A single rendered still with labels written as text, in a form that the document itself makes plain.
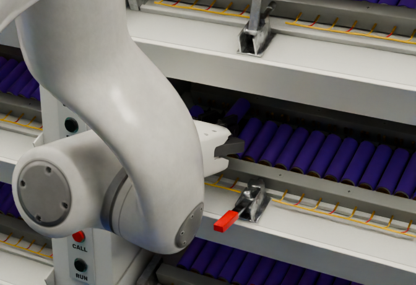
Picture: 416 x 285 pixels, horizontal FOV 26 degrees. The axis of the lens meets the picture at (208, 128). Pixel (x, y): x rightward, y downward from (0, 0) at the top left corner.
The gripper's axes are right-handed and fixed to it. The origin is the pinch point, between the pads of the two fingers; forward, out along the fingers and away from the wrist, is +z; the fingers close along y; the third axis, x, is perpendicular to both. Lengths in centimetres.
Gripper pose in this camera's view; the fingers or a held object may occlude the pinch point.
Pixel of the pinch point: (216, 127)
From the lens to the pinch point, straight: 105.8
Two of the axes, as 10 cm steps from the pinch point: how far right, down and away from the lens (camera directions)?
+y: 8.7, 2.0, -4.5
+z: 4.9, -1.9, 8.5
